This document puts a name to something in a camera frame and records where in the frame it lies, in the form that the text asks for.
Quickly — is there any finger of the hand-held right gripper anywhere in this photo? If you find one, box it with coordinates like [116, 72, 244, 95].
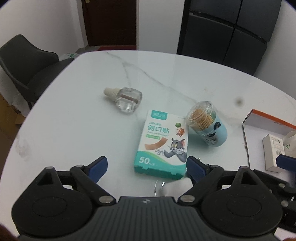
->
[252, 169, 296, 230]
[275, 154, 296, 168]

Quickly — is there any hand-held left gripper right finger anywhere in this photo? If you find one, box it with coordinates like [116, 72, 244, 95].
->
[178, 156, 269, 207]

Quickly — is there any red doormat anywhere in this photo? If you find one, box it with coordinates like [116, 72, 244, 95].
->
[96, 45, 137, 51]

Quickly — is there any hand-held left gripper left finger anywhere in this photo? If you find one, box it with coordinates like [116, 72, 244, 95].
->
[35, 156, 116, 205]

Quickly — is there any small white box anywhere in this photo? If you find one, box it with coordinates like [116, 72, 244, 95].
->
[262, 134, 286, 173]

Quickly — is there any brown wooden door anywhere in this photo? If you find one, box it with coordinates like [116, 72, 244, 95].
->
[84, 0, 137, 47]

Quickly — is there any light blue toothpick holder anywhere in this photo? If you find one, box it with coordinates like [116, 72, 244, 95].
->
[186, 100, 227, 147]

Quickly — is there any white lamp socket adapter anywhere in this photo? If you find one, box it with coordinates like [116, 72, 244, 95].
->
[283, 130, 296, 158]

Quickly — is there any orange-edged cardboard box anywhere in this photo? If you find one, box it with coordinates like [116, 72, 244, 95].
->
[242, 108, 296, 173]

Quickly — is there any clear bottle with white cap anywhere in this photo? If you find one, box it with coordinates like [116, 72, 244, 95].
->
[103, 86, 142, 114]

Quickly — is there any black chair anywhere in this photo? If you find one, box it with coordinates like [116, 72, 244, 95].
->
[0, 34, 75, 109]

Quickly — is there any white plastic bag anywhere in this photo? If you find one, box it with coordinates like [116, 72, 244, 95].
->
[59, 51, 77, 61]

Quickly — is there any teal bandage box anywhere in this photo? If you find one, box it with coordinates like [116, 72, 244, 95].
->
[134, 109, 190, 180]

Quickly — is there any brown cardboard sheet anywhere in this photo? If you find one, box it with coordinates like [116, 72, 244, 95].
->
[0, 93, 26, 130]

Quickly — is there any black refrigerator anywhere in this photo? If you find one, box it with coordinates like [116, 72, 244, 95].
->
[177, 0, 282, 76]

